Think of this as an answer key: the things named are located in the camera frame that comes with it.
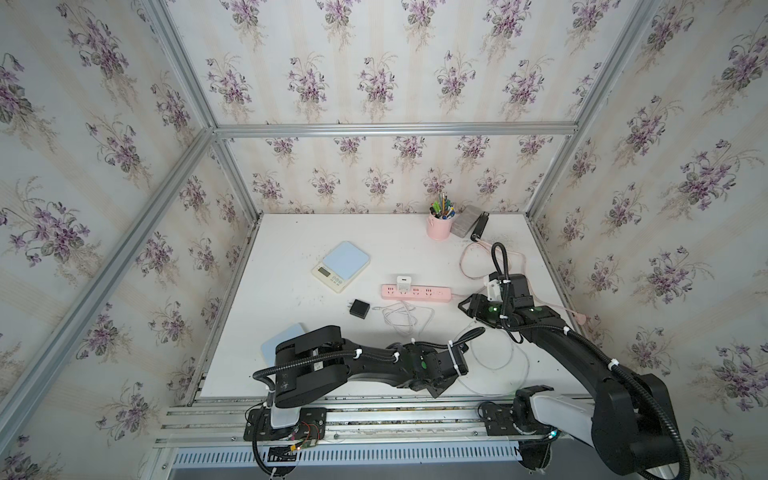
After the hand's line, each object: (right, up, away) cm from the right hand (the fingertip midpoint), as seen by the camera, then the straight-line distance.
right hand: (470, 308), depth 86 cm
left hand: (-9, -18, -5) cm, 20 cm away
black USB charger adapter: (-34, -2, +6) cm, 34 cm away
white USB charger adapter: (-20, +6, +5) cm, 21 cm away
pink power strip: (-15, +3, +9) cm, 17 cm away
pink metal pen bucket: (-5, +24, +24) cm, 35 cm away
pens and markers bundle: (-4, +32, +24) cm, 40 cm away
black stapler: (+10, +23, +25) cm, 35 cm away
